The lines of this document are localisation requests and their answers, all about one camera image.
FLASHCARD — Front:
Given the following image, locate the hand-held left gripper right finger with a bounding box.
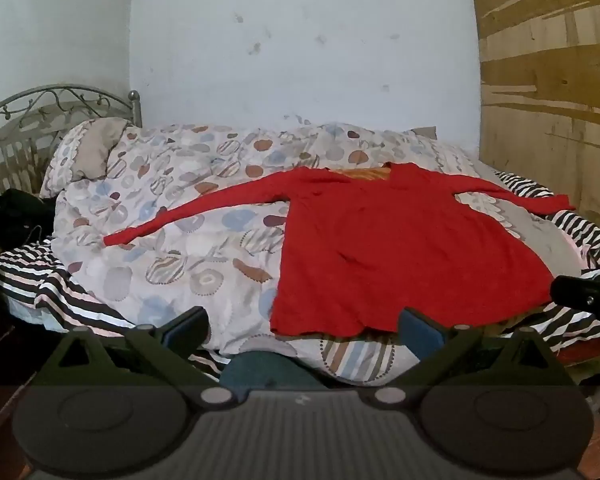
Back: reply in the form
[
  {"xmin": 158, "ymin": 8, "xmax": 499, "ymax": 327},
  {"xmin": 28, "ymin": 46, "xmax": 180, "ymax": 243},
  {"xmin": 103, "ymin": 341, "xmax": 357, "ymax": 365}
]
[{"xmin": 367, "ymin": 307, "xmax": 567, "ymax": 406}]

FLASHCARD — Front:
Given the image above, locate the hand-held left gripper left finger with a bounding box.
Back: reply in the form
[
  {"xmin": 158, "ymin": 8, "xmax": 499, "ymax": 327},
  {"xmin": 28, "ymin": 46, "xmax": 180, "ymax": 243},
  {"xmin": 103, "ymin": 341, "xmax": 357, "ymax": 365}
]
[{"xmin": 37, "ymin": 306, "xmax": 235, "ymax": 406}]

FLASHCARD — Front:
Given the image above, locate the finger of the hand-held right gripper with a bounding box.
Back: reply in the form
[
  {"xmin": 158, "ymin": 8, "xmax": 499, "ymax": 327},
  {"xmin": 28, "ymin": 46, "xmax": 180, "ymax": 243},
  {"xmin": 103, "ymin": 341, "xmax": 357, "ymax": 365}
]
[{"xmin": 550, "ymin": 262, "xmax": 600, "ymax": 311}]

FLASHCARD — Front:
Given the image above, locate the red sweater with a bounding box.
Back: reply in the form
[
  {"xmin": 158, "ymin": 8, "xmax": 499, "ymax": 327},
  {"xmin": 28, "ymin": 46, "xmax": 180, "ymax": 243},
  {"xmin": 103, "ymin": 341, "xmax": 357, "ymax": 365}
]
[{"xmin": 103, "ymin": 162, "xmax": 576, "ymax": 337}]

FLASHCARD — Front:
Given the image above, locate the pile of dark clothes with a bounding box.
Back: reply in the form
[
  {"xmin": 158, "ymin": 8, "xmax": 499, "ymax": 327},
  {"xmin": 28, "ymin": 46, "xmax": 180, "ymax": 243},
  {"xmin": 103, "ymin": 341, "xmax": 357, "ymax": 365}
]
[{"xmin": 0, "ymin": 170, "xmax": 56, "ymax": 256}]

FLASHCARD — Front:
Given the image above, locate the teal cloth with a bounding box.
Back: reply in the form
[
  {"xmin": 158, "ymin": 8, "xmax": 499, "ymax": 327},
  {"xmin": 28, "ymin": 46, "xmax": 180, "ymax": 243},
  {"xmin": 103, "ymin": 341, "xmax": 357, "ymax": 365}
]
[{"xmin": 219, "ymin": 352, "xmax": 331, "ymax": 392}]

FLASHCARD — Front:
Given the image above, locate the circle print comforter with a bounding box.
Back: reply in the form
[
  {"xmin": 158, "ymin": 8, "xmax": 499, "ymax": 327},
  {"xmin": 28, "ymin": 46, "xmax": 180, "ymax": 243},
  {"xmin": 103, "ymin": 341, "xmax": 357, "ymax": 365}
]
[{"xmin": 40, "ymin": 120, "xmax": 581, "ymax": 386}]

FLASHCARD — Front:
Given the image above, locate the striped bedsheet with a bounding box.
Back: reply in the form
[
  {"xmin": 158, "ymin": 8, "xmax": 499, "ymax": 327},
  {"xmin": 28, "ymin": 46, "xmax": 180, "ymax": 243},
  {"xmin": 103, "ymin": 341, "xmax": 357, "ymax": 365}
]
[{"xmin": 0, "ymin": 172, "xmax": 600, "ymax": 381}]

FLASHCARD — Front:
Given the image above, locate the orange striped cloth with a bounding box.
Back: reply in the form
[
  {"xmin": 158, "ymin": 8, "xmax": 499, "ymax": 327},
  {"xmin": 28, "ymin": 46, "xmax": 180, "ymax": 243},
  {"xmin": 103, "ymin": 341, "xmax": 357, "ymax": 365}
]
[{"xmin": 339, "ymin": 166, "xmax": 392, "ymax": 182}]

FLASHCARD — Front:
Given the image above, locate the beige pillow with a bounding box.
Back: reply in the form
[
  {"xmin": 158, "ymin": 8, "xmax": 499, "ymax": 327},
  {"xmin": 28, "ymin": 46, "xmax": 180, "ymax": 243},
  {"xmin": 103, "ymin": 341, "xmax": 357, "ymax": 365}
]
[{"xmin": 40, "ymin": 117, "xmax": 131, "ymax": 198}]

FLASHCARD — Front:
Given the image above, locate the plywood board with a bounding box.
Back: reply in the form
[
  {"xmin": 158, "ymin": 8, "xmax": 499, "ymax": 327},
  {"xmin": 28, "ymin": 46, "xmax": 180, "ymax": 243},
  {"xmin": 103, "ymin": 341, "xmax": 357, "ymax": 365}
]
[{"xmin": 467, "ymin": 0, "xmax": 600, "ymax": 233}]

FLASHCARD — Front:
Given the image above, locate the metal bed headboard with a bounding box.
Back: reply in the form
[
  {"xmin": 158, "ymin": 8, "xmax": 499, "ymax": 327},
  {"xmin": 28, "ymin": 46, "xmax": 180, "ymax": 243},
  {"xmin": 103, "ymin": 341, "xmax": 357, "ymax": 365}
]
[{"xmin": 0, "ymin": 84, "xmax": 143, "ymax": 183}]

